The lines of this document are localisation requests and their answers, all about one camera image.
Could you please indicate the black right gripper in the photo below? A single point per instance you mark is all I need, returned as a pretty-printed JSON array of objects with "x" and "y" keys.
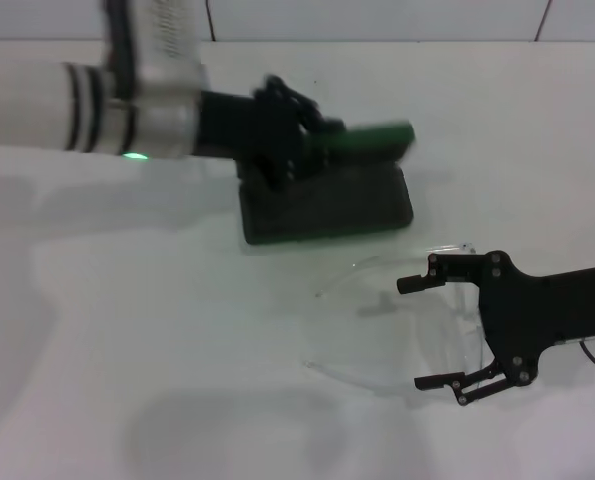
[{"x": 527, "y": 310}]

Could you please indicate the clear white glasses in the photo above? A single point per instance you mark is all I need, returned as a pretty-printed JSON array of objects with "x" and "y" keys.
[{"x": 468, "y": 320}]

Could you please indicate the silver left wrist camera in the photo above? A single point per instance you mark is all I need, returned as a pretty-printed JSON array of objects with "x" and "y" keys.
[{"x": 167, "y": 30}]

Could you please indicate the green glasses case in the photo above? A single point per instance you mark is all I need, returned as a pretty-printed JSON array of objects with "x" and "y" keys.
[{"x": 327, "y": 210}]

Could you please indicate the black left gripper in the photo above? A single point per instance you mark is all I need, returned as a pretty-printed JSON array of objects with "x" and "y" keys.
[{"x": 247, "y": 127}]

